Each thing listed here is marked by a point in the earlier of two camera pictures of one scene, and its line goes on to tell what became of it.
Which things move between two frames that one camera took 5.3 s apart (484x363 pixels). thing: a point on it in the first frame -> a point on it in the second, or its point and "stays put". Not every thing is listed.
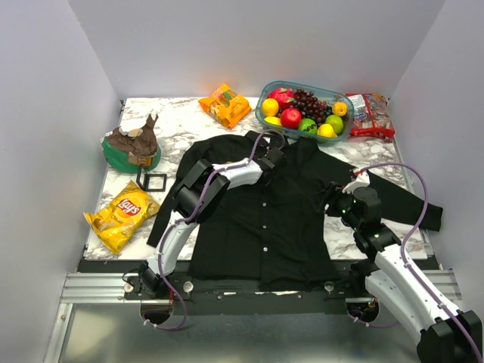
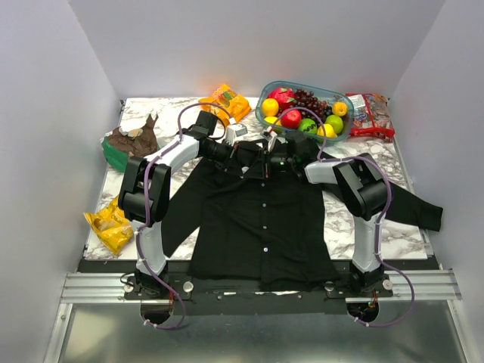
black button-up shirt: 276,235 stays put
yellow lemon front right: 327,130 stays put
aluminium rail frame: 110,288 stays put
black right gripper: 334,193 -> 266,164
